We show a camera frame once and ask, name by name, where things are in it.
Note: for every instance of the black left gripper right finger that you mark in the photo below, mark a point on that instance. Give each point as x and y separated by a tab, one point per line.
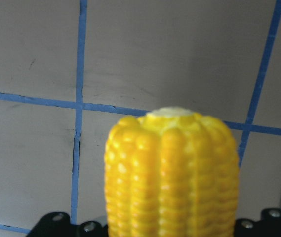
269	225

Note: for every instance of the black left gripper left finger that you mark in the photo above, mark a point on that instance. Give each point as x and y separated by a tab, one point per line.
58	224

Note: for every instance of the yellow corn cob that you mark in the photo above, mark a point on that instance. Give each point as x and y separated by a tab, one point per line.
171	173

